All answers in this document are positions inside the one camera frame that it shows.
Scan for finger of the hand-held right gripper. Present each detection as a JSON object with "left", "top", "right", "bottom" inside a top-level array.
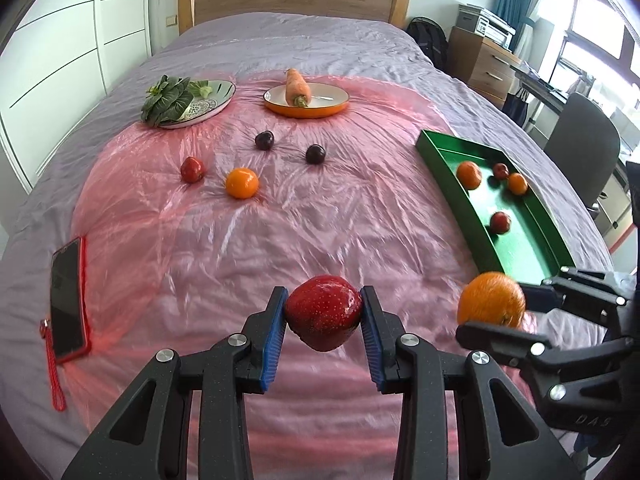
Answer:
[
  {"left": 455, "top": 322, "right": 615, "bottom": 370},
  {"left": 523, "top": 266, "right": 632, "bottom": 322}
]

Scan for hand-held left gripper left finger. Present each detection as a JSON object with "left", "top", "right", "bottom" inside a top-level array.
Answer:
[{"left": 60, "top": 286, "right": 290, "bottom": 480}]

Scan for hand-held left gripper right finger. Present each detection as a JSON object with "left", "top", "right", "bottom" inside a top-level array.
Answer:
[{"left": 359, "top": 286, "right": 583, "bottom": 480}]

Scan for large orange tangerine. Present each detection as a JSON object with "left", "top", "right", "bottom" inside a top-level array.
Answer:
[{"left": 457, "top": 271, "right": 527, "bottom": 331}]

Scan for green tray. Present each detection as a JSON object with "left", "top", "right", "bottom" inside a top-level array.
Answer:
[{"left": 416, "top": 129, "right": 576, "bottom": 288}]

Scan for pink plastic sheet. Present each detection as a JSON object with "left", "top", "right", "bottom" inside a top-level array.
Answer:
[{"left": 65, "top": 71, "right": 541, "bottom": 480}]

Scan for grey office chair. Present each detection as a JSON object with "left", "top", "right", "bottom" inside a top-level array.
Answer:
[{"left": 545, "top": 91, "right": 623, "bottom": 211}]

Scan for dark blue bag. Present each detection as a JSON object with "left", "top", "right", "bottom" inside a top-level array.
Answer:
[{"left": 502, "top": 87, "right": 533, "bottom": 128}]

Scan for smartphone in red case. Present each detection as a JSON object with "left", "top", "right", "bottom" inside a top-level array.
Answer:
[{"left": 50, "top": 236, "right": 91, "bottom": 365}]

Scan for desk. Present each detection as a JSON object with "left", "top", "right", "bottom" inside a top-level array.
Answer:
[{"left": 510, "top": 62, "right": 571, "bottom": 111}]

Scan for wooden dresser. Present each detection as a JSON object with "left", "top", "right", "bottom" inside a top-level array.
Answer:
[{"left": 447, "top": 25, "right": 523, "bottom": 108}]

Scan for orange rimmed dish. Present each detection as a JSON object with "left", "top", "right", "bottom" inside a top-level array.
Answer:
[{"left": 263, "top": 83, "right": 350, "bottom": 119}]

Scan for patterned plate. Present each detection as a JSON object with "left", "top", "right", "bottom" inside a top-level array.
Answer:
[{"left": 150, "top": 80, "right": 236, "bottom": 130}]

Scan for carrot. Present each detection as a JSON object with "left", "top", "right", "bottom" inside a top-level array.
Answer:
[{"left": 285, "top": 68, "right": 312, "bottom": 108}]

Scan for green bok choy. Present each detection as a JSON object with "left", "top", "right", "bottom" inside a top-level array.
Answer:
[{"left": 141, "top": 75, "right": 212, "bottom": 126}]

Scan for black backpack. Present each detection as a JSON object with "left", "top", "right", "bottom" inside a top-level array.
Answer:
[{"left": 406, "top": 16, "right": 449, "bottom": 71}]

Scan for white printer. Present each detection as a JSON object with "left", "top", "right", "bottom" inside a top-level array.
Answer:
[{"left": 456, "top": 3, "right": 516, "bottom": 51}]

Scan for window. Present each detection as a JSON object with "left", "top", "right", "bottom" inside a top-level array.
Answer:
[{"left": 550, "top": 0, "right": 640, "bottom": 126}]

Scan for bed with purple sheet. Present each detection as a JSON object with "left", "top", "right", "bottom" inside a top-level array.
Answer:
[{"left": 0, "top": 10, "right": 616, "bottom": 480}]

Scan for white wardrobe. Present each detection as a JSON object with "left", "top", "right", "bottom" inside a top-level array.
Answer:
[{"left": 0, "top": 0, "right": 153, "bottom": 196}]

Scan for red phone strap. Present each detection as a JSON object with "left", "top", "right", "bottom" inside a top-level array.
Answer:
[{"left": 39, "top": 317, "right": 67, "bottom": 412}]

